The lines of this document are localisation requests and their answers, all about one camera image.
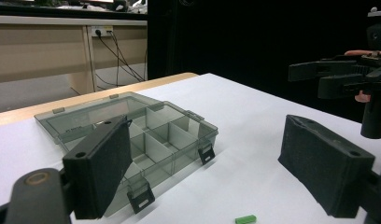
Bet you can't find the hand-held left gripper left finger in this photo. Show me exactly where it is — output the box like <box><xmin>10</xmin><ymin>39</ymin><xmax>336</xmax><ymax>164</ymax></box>
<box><xmin>62</xmin><ymin>115</ymin><xmax>134</xmax><ymax>220</ymax></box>

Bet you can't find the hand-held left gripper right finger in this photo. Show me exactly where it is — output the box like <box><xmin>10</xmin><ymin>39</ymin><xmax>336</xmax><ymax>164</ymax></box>
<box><xmin>277</xmin><ymin>114</ymin><xmax>375</xmax><ymax>218</ymax></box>

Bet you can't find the transparent grey compartment box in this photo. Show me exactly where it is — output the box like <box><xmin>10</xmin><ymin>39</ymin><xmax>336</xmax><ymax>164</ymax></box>
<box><xmin>34</xmin><ymin>91</ymin><xmax>219</xmax><ymax>217</ymax></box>

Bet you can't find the small green block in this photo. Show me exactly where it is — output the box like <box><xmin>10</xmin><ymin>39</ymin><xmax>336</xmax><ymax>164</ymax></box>
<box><xmin>234</xmin><ymin>215</ymin><xmax>258</xmax><ymax>224</ymax></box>

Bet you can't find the white table sheet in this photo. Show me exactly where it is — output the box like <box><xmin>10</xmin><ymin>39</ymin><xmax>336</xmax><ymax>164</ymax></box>
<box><xmin>0</xmin><ymin>73</ymin><xmax>381</xmax><ymax>224</ymax></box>

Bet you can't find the black curtain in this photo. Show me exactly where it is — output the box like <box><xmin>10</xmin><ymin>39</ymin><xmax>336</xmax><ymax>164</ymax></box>
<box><xmin>147</xmin><ymin>0</ymin><xmax>381</xmax><ymax>123</ymax></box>

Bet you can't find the beige wooden desk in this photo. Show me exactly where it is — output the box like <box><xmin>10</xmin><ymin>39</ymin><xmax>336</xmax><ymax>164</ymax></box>
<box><xmin>0</xmin><ymin>14</ymin><xmax>148</xmax><ymax>95</ymax></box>

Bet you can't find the black cable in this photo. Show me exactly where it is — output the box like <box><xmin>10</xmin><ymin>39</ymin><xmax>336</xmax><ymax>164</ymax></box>
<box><xmin>94</xmin><ymin>29</ymin><xmax>146</xmax><ymax>83</ymax></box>
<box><xmin>109</xmin><ymin>31</ymin><xmax>121</xmax><ymax>87</ymax></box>

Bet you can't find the white wall socket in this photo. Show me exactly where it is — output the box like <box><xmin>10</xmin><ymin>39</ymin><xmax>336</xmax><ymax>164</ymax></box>
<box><xmin>91</xmin><ymin>25</ymin><xmax>114</xmax><ymax>37</ymax></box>

